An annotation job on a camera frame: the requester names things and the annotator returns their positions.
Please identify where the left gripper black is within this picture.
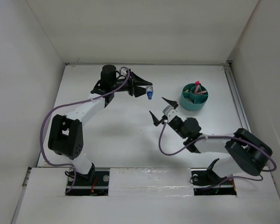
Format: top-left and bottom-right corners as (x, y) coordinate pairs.
(111, 73), (152, 97)

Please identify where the clear glue bottle blue cap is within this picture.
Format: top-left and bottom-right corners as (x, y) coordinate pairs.
(146, 85), (154, 100)

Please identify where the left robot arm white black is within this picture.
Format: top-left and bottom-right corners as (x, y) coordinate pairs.
(48, 64), (153, 185)

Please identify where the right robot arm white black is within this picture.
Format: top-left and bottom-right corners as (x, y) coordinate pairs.
(151, 99), (277, 184)

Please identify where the teal round compartment organizer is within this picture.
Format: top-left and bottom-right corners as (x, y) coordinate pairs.
(180, 83), (209, 111)

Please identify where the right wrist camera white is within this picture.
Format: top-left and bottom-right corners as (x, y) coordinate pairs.
(162, 105), (177, 123)

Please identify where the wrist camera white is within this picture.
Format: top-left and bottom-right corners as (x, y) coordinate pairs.
(162, 105), (177, 123)
(119, 67), (129, 77)

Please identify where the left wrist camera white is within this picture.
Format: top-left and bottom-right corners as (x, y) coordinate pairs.
(119, 67), (129, 77)

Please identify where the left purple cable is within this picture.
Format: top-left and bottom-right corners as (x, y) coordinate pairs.
(40, 66), (131, 196)

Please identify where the aluminium rail right side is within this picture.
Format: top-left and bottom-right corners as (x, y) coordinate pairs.
(222, 61), (251, 132)

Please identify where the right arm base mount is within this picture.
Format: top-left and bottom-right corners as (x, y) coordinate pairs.
(189, 159), (237, 196)

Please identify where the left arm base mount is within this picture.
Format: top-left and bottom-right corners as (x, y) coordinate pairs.
(65, 168), (110, 196)

